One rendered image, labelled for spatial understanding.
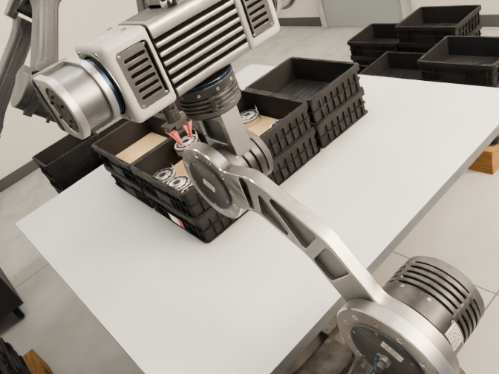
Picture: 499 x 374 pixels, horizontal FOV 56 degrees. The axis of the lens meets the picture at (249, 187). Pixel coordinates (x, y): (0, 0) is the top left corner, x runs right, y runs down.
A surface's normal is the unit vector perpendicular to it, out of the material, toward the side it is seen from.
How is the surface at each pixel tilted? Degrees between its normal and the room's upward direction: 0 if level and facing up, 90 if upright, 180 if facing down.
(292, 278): 0
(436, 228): 0
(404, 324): 21
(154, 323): 0
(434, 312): 36
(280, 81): 90
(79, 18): 90
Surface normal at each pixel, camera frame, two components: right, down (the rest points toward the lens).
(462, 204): -0.32, -0.77
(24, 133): 0.64, 0.25
